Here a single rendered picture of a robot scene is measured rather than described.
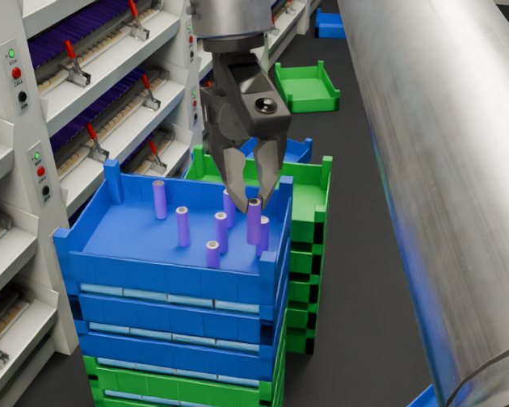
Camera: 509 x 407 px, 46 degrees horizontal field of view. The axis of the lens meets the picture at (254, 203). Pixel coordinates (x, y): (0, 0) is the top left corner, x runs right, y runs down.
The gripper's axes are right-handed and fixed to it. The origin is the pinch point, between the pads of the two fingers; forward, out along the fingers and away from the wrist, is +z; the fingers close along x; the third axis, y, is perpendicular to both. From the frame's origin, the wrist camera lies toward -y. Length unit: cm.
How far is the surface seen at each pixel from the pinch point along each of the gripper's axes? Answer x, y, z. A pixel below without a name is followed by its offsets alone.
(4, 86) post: 28, 40, -13
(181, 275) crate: 9.5, 5.1, 10.1
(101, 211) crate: 17.3, 25.7, 6.7
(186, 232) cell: 6.4, 14.3, 8.2
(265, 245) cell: -3.6, 8.1, 10.1
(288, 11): -87, 198, -6
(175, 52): -13, 99, -7
